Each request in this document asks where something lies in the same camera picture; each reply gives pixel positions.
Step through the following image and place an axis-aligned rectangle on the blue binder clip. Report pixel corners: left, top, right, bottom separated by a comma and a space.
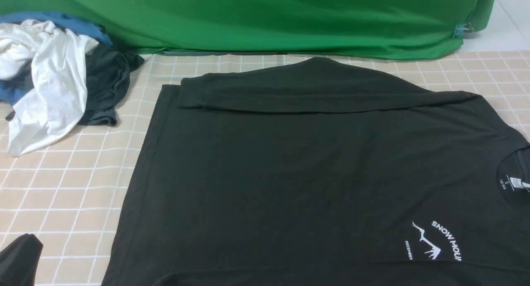
453, 22, 475, 39

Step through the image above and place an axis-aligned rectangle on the green backdrop cloth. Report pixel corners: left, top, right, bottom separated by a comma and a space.
1, 0, 494, 60

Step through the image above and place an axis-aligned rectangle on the white crumpled garment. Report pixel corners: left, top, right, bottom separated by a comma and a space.
0, 19, 99, 156

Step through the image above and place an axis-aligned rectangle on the dark gray long-sleeve shirt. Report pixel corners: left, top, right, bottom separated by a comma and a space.
1, 58, 529, 286

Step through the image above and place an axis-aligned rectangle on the dark gray crumpled garment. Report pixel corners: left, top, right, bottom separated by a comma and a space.
0, 44, 145, 126

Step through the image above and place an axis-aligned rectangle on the blue crumpled garment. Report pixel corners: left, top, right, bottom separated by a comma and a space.
0, 11, 113, 105

